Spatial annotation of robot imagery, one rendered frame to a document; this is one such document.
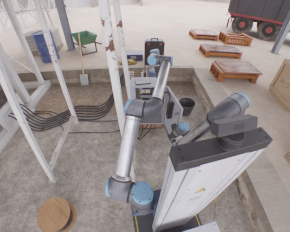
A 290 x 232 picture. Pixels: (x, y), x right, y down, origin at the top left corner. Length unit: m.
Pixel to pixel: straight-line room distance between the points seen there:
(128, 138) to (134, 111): 0.19
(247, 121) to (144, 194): 0.81
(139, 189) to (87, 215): 1.32
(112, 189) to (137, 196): 0.18
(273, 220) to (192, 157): 1.94
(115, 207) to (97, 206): 0.25
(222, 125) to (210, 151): 0.09
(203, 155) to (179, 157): 0.07
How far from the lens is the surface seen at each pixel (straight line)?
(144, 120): 2.09
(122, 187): 1.11
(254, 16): 9.52
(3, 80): 1.78
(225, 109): 0.84
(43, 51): 5.49
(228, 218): 2.41
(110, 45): 1.21
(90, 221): 2.27
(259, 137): 0.58
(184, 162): 0.42
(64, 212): 2.16
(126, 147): 1.05
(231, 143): 0.45
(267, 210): 2.29
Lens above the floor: 2.13
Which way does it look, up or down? 43 degrees down
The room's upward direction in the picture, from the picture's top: straight up
